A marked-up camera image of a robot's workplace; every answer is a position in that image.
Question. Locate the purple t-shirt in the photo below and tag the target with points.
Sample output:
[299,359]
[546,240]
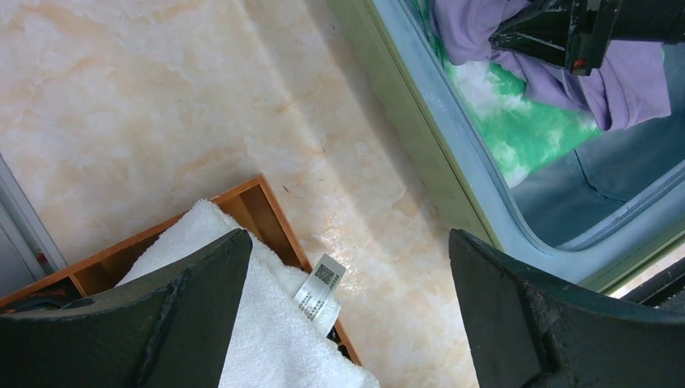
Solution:
[628,89]

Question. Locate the green white tie-dye garment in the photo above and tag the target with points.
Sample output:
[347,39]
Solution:
[522,136]

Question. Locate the green suitcase blue lining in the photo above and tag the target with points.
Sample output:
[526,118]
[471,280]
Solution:
[596,217]

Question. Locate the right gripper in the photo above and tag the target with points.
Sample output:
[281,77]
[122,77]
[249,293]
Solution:
[575,34]

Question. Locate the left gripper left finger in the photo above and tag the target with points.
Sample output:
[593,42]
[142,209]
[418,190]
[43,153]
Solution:
[169,328]

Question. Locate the white fluffy towel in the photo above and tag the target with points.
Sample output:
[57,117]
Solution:
[273,343]

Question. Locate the white towel label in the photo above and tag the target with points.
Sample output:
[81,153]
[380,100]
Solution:
[315,298]

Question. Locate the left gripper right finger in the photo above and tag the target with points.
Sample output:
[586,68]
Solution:
[529,328]

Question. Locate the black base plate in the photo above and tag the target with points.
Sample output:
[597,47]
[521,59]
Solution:
[664,291]

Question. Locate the orange wooden tray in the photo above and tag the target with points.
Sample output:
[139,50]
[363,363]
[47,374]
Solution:
[251,204]

